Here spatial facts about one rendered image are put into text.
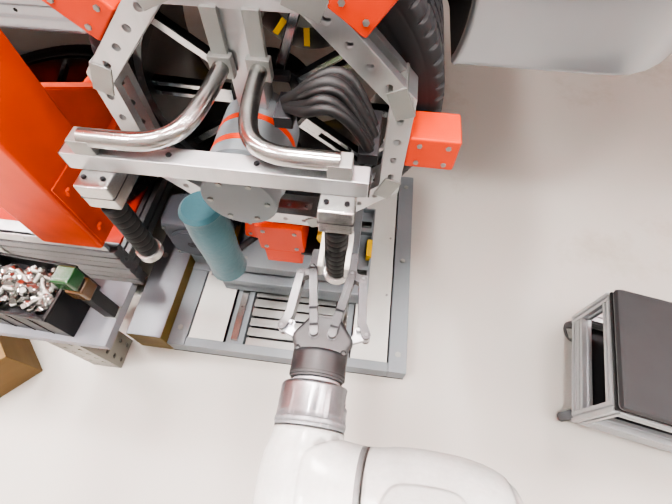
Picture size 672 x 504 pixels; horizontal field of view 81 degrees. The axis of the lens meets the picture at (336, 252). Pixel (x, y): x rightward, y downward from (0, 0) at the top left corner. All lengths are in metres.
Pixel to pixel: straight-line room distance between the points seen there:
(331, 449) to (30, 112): 0.80
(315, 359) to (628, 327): 1.00
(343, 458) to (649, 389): 0.97
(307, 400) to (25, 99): 0.75
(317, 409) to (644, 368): 0.99
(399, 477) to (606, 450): 1.20
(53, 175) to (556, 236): 1.70
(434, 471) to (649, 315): 1.03
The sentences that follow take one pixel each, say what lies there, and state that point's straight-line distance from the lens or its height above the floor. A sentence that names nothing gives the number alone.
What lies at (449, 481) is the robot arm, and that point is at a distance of 0.47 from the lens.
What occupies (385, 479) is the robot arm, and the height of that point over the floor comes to 0.90.
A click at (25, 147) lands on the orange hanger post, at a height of 0.83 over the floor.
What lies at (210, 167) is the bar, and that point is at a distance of 0.55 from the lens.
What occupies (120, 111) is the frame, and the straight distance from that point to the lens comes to 0.85.
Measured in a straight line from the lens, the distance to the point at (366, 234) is 1.45.
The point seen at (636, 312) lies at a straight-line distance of 1.39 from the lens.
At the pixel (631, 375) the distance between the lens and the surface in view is 1.30.
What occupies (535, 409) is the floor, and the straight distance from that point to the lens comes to 1.53.
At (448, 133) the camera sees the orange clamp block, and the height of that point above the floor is 0.88.
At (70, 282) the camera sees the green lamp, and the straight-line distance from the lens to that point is 0.96.
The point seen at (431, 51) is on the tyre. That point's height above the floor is 0.99.
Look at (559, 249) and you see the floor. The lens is 1.83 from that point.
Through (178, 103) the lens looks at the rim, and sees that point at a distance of 0.99.
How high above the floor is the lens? 1.37
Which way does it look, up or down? 60 degrees down
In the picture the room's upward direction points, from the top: straight up
